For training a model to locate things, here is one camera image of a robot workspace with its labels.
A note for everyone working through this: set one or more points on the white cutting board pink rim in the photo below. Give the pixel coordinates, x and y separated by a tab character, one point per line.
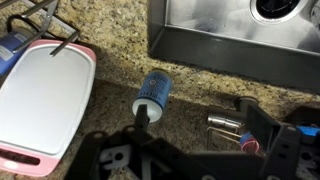
43	100

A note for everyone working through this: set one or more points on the blue soap pump bottle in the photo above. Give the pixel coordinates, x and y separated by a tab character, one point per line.
155	90

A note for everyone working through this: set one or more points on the stainless steel sink basin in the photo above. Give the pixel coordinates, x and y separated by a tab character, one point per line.
233	40

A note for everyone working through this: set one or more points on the dark blue bottle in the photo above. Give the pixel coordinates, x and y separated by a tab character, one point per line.
10	50

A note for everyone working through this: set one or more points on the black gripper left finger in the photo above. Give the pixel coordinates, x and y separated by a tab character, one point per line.
142	116

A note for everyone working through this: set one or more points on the metal dish rack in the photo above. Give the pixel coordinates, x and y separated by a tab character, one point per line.
46	13

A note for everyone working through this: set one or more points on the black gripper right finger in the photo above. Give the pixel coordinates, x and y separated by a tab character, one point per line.
276	143

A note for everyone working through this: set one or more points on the blue sponge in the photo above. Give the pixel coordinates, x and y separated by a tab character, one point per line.
308	130

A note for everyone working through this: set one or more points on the black sink drain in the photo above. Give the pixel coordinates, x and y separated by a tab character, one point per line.
276	8

